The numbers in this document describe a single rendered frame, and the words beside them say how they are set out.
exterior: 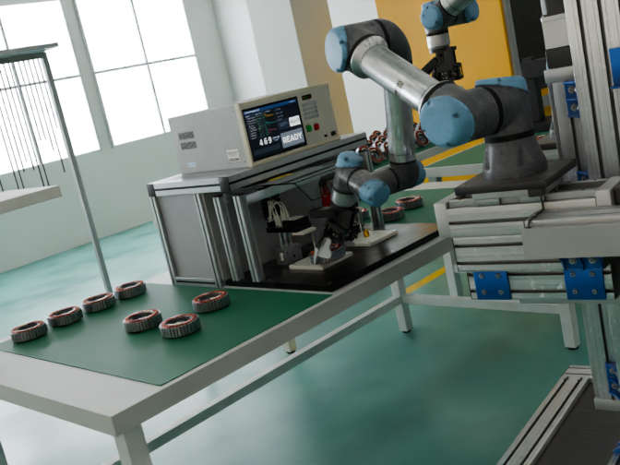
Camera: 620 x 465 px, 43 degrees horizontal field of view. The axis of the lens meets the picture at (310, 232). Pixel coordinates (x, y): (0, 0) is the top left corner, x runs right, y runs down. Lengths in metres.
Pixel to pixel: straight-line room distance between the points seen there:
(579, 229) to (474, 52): 4.48
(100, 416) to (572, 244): 1.09
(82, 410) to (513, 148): 1.15
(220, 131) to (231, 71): 8.14
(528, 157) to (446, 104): 0.25
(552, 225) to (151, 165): 8.37
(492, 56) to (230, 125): 3.73
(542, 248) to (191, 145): 1.40
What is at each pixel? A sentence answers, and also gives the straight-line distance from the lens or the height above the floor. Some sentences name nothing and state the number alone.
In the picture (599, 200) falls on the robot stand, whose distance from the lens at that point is 1.83.
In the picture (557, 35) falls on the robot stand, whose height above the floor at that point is 1.33.
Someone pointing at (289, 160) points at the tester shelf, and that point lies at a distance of 2.60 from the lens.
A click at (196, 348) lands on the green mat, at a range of 2.07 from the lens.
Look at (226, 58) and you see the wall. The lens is 10.77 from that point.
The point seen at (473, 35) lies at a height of 1.35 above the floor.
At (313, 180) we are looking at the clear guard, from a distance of 2.37.
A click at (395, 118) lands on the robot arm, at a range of 2.19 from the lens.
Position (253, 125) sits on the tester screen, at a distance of 2.54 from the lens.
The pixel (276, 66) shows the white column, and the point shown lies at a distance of 6.74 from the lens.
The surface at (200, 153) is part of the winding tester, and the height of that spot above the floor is 1.18.
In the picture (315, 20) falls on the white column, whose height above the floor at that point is 1.74.
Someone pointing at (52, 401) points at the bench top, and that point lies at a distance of 2.03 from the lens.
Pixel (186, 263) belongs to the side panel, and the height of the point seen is 0.83.
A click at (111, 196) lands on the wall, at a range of 9.54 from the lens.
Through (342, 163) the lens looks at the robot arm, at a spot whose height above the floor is 1.10.
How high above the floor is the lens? 1.38
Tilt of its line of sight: 12 degrees down
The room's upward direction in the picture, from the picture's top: 12 degrees counter-clockwise
